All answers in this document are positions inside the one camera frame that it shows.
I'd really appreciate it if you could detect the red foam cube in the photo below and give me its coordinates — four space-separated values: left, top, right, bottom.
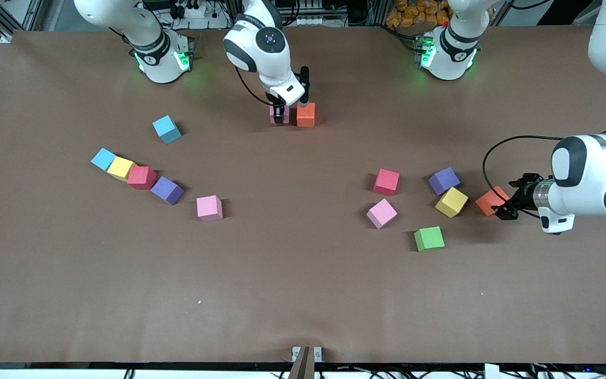
373 168 401 196
127 165 158 191

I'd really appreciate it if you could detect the pink foam cube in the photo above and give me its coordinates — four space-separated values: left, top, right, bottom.
366 198 398 230
269 104 291 125
196 195 224 222

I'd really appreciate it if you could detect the light blue foam cube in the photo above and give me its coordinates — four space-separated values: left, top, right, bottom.
152 115 183 145
90 147 118 172

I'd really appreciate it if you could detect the orange foam cube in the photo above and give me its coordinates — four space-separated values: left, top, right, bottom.
296 102 317 128
474 185 511 217

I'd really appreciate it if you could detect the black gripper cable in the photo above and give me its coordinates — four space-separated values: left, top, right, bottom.
483 135 564 198
235 66 272 106

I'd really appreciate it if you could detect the yellow foam cube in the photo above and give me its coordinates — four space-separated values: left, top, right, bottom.
435 186 469 218
106 156 135 181

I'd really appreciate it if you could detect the orange bagged items pile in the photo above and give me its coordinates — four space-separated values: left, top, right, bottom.
386 0 452 28

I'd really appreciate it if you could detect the purple foam cube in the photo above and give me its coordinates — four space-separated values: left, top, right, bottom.
150 176 185 206
428 167 461 196

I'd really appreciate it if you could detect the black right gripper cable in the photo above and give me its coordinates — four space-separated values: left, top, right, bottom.
235 66 272 106

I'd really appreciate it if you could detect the green foam cube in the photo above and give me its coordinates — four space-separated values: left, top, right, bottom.
413 226 446 253

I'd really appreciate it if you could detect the metal bracket with post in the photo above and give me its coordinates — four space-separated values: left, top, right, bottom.
291 345 323 379

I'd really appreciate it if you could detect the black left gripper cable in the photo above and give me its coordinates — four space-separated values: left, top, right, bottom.
483 135 564 198

